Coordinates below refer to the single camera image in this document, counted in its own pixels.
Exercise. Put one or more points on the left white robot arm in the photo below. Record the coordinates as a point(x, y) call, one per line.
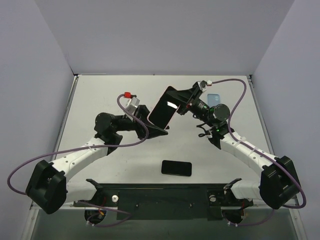
point(106, 140)

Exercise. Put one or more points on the black phone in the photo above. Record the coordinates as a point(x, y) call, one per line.
point(176, 168)

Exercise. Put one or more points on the blue phone case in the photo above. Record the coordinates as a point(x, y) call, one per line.
point(213, 99)

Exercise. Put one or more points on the aluminium frame rail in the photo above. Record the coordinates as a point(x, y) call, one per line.
point(60, 125)

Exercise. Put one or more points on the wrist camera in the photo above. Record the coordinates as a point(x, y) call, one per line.
point(131, 104)
point(202, 85)

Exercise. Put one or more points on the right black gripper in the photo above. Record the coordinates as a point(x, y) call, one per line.
point(192, 95)

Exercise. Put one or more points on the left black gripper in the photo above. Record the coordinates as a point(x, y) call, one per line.
point(143, 122)

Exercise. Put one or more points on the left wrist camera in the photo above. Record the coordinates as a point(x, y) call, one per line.
point(131, 104)

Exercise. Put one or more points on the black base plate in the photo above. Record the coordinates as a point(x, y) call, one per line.
point(173, 201)

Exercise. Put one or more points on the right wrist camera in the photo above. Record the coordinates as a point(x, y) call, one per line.
point(202, 85)

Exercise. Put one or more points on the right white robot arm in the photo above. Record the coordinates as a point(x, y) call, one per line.
point(278, 181)

